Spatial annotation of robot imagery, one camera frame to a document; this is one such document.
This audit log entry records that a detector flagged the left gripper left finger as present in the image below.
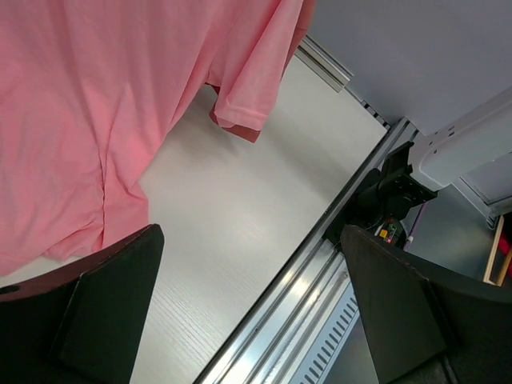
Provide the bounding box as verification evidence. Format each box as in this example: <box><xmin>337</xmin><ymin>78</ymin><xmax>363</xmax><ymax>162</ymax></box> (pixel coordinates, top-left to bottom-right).
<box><xmin>1</xmin><ymin>224</ymin><xmax>164</xmax><ymax>383</ymax></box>

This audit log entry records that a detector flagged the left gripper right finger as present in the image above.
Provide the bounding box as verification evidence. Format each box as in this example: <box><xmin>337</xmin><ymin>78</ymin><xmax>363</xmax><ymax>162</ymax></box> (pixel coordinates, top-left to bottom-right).
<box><xmin>341</xmin><ymin>226</ymin><xmax>511</xmax><ymax>383</ymax></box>

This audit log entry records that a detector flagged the light pink t-shirt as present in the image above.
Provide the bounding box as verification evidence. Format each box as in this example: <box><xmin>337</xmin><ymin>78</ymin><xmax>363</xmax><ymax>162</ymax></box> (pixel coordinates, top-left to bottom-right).
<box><xmin>0</xmin><ymin>0</ymin><xmax>307</xmax><ymax>277</ymax></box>

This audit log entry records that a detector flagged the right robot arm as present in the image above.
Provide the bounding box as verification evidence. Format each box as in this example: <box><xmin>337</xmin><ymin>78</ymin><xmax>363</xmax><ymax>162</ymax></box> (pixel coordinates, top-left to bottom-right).
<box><xmin>354</xmin><ymin>89</ymin><xmax>511</xmax><ymax>223</ymax></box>

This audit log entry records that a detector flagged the dark pink t-shirt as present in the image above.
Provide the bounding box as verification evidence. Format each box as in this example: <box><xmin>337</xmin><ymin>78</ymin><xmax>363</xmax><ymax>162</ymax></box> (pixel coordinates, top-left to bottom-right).
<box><xmin>206</xmin><ymin>1</ymin><xmax>316</xmax><ymax>142</ymax></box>

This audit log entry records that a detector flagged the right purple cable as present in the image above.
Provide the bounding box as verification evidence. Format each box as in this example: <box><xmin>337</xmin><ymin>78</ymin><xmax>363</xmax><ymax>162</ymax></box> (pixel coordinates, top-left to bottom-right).
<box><xmin>403</xmin><ymin>199</ymin><xmax>429</xmax><ymax>253</ymax></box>

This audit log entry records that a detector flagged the white slotted cable duct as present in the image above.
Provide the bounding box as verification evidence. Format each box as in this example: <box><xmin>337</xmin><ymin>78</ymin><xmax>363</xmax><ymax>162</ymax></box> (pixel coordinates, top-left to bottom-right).
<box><xmin>291</xmin><ymin>286</ymin><xmax>359</xmax><ymax>384</ymax></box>

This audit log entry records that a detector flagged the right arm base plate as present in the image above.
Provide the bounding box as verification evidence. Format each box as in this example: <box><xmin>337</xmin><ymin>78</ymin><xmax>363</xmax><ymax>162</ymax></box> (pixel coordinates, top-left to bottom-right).
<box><xmin>323</xmin><ymin>141</ymin><xmax>438</xmax><ymax>247</ymax></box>

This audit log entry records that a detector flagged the aluminium front frame rail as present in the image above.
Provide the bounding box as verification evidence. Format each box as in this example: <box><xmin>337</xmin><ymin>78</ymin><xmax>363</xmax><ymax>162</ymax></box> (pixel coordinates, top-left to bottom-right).
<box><xmin>195</xmin><ymin>118</ymin><xmax>419</xmax><ymax>384</ymax></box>

